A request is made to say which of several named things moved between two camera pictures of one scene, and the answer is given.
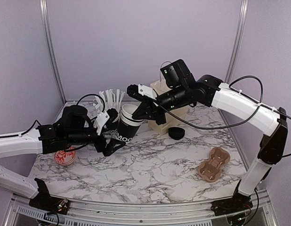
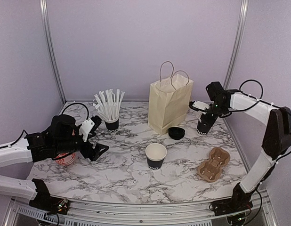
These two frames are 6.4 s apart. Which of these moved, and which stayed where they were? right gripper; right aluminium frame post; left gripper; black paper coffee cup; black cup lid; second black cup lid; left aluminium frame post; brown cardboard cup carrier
Moved: right gripper; black paper coffee cup; left gripper
Stayed: right aluminium frame post; left aluminium frame post; brown cardboard cup carrier; second black cup lid; black cup lid
